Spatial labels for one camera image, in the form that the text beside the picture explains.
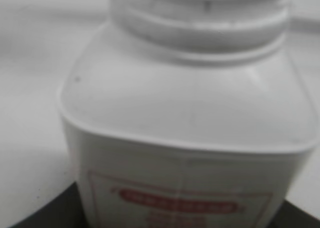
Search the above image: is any white screw bottle cap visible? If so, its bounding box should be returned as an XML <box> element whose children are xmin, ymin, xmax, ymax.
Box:
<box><xmin>109</xmin><ymin>0</ymin><xmax>290</xmax><ymax>53</ymax></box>

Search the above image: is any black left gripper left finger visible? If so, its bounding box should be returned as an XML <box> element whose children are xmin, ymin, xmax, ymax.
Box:
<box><xmin>11</xmin><ymin>183</ymin><xmax>88</xmax><ymax>228</ymax></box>

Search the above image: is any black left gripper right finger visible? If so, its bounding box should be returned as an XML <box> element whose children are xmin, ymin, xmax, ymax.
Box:
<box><xmin>272</xmin><ymin>201</ymin><xmax>320</xmax><ymax>228</ymax></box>

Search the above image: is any white yili changqing yogurt bottle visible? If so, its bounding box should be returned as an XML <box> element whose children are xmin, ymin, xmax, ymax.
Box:
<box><xmin>58</xmin><ymin>24</ymin><xmax>320</xmax><ymax>228</ymax></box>

